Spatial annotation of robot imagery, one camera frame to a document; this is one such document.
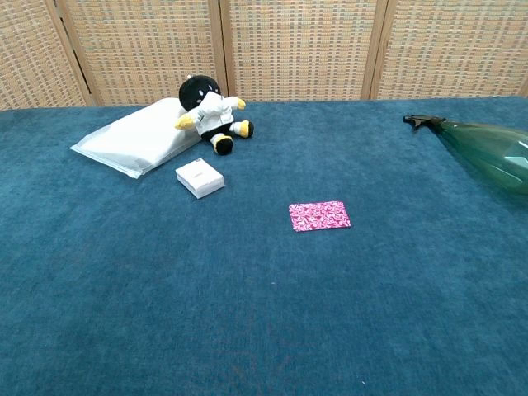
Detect pink patterned card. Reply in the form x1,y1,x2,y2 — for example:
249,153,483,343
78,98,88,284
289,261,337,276
288,200,352,233

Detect small white box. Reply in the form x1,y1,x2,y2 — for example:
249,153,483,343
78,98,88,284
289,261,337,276
175,158,226,200

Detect black and white plush toy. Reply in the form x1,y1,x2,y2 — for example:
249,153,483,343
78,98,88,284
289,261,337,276
173,74,255,157

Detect blue felt table cover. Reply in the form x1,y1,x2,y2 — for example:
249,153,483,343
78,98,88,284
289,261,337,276
0,96,528,396

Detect white pillow-shaped package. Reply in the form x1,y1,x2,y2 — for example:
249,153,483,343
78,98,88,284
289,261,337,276
69,97,203,179

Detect woven rattan screen panel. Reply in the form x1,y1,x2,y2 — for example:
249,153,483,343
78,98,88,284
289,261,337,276
0,0,94,111
208,0,389,103
55,0,229,107
369,0,528,100

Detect green spray bottle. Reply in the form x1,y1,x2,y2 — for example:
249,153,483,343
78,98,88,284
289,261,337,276
403,115,528,207

